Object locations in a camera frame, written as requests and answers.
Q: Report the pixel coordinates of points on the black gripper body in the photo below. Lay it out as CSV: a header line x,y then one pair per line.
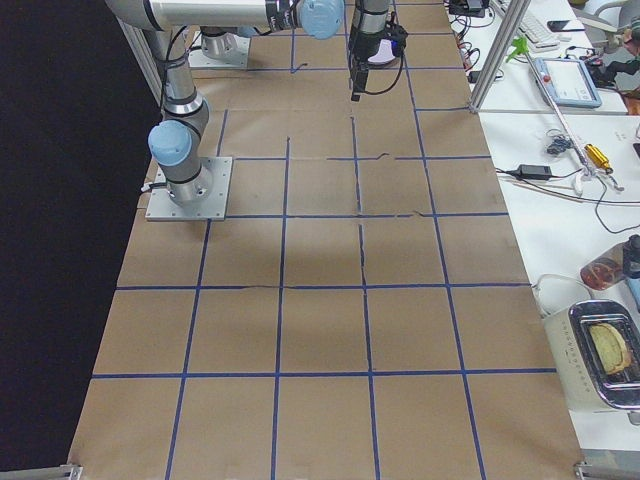
x,y
361,49

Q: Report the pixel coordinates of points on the lavender plate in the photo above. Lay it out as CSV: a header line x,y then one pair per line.
x,y
384,56

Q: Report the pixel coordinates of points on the black power adapter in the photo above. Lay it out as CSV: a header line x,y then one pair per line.
x,y
534,172

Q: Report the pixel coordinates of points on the blue teach pendant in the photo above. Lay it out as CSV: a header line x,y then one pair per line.
x,y
567,81

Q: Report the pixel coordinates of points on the white grabber stick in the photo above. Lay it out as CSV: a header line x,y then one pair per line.
x,y
520,48

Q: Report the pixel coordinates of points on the yellow tool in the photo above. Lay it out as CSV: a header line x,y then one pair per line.
x,y
598,158

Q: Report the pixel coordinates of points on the glass jar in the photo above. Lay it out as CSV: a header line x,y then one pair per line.
x,y
619,262

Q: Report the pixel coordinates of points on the white toaster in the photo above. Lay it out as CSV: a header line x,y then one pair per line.
x,y
586,386

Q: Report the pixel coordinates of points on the toast slice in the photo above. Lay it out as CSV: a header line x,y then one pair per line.
x,y
611,348

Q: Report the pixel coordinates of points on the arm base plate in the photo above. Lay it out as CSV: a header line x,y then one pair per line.
x,y
199,61
205,198

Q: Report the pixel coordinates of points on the aluminium frame upright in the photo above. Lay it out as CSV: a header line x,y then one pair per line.
x,y
506,33

